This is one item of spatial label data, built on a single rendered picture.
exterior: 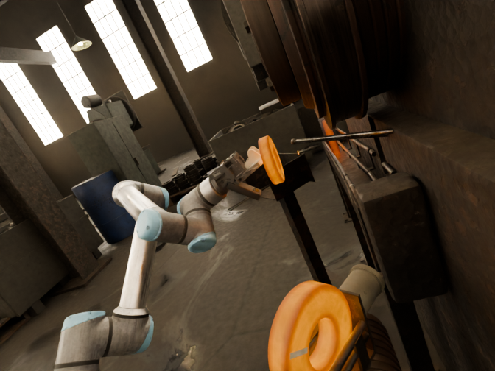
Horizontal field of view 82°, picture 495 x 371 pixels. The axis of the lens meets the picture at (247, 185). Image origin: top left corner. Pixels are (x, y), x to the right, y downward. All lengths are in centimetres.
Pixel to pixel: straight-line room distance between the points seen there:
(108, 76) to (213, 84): 411
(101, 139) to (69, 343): 307
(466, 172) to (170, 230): 69
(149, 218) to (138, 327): 68
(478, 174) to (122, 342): 130
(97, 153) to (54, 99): 1019
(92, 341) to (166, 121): 1085
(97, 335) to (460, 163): 129
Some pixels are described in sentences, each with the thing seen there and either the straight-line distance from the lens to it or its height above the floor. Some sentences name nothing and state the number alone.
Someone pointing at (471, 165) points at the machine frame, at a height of 87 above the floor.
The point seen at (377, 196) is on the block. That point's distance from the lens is 53.
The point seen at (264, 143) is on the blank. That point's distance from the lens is 84.
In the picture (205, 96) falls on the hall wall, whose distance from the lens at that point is 1120.
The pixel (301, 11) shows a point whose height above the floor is 111.
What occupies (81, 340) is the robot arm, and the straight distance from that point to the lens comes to 136.
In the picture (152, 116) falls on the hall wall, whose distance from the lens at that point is 1208.
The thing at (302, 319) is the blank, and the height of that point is 77.
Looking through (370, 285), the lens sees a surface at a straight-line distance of 53.
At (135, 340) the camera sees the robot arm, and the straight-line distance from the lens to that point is 142.
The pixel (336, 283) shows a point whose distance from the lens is 160.
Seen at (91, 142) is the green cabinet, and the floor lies 129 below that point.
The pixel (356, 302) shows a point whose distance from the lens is 48.
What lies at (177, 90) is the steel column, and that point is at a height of 179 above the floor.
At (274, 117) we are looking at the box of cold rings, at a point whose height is 70.
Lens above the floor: 104
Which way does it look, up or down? 17 degrees down
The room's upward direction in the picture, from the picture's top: 25 degrees counter-clockwise
